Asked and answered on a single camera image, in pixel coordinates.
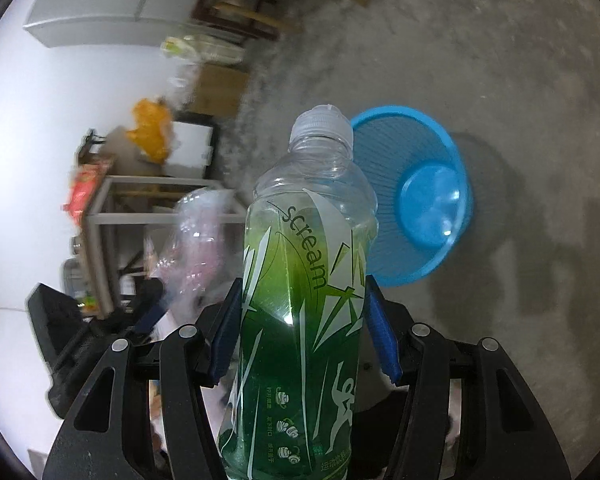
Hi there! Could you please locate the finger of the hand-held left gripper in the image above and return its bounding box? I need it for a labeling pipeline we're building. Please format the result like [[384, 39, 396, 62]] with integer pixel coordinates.
[[112, 280, 166, 342]]

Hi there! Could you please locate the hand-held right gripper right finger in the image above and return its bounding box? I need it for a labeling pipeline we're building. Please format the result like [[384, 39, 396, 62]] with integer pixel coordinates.
[[364, 275, 573, 480]]

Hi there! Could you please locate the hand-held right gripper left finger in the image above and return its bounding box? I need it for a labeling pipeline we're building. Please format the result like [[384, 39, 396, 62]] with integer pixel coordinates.
[[42, 277, 243, 480]]

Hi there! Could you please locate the green label plastic bottle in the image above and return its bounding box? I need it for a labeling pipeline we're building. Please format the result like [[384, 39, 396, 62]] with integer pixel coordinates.
[[217, 104, 379, 480]]

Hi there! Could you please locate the clear plastic bag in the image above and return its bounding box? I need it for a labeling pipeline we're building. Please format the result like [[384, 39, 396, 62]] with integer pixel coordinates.
[[152, 189, 246, 322]]

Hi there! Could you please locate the blue plastic waste basket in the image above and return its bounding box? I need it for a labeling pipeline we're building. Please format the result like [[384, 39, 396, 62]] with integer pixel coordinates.
[[349, 106, 475, 288]]

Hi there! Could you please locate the grey-framed wooden desk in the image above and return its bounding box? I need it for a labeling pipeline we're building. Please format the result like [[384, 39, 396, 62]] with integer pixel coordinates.
[[77, 157, 246, 321]]

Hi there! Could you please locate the red plastic bag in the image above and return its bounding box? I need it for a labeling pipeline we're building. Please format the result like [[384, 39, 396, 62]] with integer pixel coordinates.
[[62, 160, 107, 222]]

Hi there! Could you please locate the white black-edged box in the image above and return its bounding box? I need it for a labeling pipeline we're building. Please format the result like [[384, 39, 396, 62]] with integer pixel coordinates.
[[167, 110, 216, 179]]

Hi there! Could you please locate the orange plastic bag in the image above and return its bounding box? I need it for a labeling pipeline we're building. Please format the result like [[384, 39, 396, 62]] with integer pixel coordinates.
[[125, 99, 175, 164]]

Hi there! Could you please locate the brown cardboard box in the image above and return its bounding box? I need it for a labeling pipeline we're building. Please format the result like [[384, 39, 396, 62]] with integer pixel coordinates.
[[192, 62, 251, 118]]

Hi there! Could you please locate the pile of clear plastic bags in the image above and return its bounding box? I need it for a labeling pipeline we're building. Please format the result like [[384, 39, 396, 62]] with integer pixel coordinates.
[[161, 34, 246, 67]]

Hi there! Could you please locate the grey refrigerator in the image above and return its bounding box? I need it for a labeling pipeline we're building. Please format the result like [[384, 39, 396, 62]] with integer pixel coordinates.
[[22, 0, 193, 49]]

